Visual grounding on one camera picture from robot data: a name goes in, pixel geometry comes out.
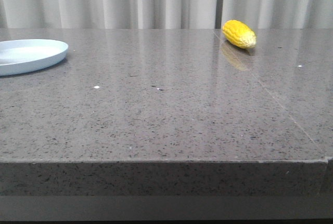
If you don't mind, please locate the grey pleated curtain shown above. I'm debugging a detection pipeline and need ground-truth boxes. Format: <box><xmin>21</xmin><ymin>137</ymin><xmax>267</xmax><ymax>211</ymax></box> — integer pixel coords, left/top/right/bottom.
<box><xmin>1</xmin><ymin>0</ymin><xmax>332</xmax><ymax>29</ymax></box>

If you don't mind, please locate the yellow corn cob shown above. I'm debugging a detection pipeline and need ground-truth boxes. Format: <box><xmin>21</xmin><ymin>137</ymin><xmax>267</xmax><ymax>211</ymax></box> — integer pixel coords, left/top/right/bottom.
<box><xmin>222</xmin><ymin>20</ymin><xmax>257</xmax><ymax>49</ymax></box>

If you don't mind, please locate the light blue round plate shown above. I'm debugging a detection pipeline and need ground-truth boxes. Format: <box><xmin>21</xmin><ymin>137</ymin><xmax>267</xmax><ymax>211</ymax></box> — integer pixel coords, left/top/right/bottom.
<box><xmin>1</xmin><ymin>39</ymin><xmax>68</xmax><ymax>76</ymax></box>

